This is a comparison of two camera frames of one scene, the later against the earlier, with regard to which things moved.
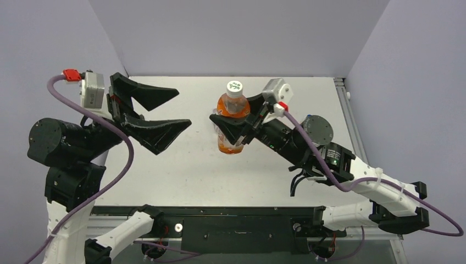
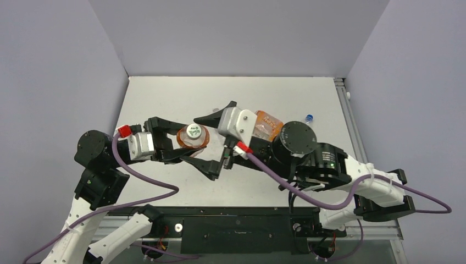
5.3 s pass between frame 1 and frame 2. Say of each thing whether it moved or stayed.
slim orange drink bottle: moved
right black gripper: moved
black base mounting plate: stayed
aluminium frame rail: stayed
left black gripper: moved
